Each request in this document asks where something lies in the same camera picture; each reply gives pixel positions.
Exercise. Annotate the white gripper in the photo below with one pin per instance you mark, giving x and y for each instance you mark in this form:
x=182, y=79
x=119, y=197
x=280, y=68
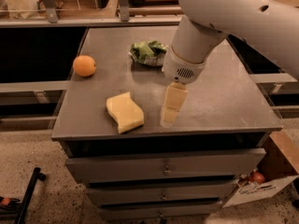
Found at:
x=181, y=68

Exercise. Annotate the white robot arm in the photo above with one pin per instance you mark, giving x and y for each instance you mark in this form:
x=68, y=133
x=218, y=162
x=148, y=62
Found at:
x=267, y=26

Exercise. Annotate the yellow wavy sponge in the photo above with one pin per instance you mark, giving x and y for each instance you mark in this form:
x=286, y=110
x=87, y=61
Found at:
x=127, y=114

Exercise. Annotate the crumpled green snack bag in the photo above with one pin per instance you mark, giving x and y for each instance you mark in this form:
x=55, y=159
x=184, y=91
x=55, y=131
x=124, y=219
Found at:
x=150, y=53

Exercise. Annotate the grey drawer cabinet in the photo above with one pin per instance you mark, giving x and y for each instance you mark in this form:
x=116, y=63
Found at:
x=145, y=146

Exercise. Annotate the orange fruit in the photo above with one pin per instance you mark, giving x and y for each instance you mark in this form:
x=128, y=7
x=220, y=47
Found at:
x=84, y=66

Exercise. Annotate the middle grey drawer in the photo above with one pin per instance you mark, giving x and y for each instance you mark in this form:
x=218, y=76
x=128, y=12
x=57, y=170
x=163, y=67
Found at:
x=161, y=192

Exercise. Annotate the grey drawer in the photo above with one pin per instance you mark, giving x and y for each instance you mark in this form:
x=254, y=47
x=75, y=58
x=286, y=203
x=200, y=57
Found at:
x=160, y=210
x=164, y=165
x=161, y=192

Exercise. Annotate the top grey drawer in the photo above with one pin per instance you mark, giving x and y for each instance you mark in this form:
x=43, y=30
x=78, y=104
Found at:
x=164, y=165

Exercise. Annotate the red onion in box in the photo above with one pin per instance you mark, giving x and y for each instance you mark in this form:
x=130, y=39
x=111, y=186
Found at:
x=257, y=177

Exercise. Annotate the open cardboard box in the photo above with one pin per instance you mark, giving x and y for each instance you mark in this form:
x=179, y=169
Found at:
x=280, y=167

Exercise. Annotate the bottom grey drawer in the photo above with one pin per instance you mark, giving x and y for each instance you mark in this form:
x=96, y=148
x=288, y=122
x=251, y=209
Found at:
x=160, y=210

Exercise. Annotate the grey metal railing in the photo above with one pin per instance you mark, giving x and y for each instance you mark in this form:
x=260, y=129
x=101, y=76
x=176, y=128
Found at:
x=89, y=13

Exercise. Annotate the black metal stand leg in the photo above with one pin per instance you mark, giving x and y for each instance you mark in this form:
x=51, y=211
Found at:
x=36, y=175

